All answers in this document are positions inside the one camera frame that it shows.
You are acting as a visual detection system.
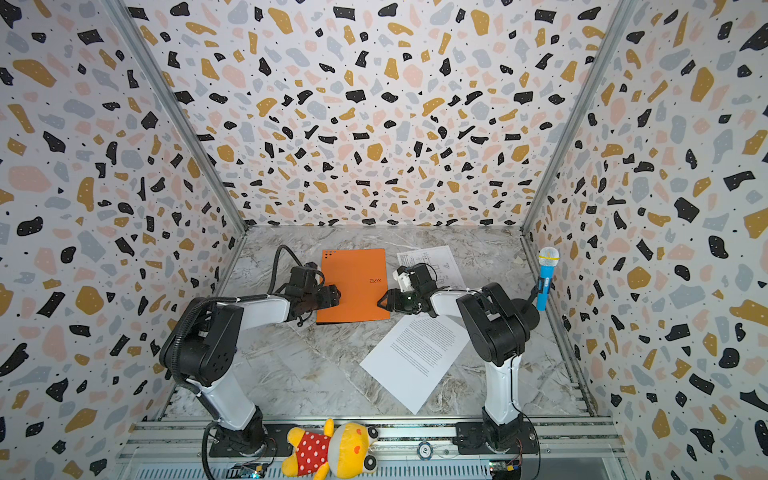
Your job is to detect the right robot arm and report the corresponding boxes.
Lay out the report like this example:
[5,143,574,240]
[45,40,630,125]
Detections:
[377,263,548,453]

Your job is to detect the poker chip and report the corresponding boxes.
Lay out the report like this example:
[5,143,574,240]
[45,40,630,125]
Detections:
[417,442,433,460]

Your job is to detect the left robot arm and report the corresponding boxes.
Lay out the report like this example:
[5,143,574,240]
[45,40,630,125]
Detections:
[159,263,341,455]

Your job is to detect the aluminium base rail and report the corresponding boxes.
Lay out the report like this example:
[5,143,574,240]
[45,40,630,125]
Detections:
[114,417,634,479]

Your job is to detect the paper with technical drawings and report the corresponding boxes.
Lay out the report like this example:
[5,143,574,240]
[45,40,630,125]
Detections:
[397,245,466,289]

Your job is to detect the right circuit board with wires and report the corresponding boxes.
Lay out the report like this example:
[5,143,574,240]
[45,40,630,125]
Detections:
[489,459,522,480]

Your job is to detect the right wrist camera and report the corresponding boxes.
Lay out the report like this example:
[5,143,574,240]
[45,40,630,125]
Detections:
[393,266,417,292]

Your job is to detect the orange folder black inside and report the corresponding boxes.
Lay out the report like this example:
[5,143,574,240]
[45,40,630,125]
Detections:
[316,249,390,324]

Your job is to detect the green circuit board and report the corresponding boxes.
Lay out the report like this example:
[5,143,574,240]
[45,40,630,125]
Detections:
[229,463,268,479]

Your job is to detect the blue toy microphone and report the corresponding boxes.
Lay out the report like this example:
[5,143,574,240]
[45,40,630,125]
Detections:
[536,246,560,312]

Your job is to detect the yellow plush toy red dress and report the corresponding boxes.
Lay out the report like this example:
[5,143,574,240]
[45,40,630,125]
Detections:
[281,419,379,479]

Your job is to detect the paper with printed text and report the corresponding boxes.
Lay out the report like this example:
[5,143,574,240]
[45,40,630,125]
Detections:
[361,314,469,414]

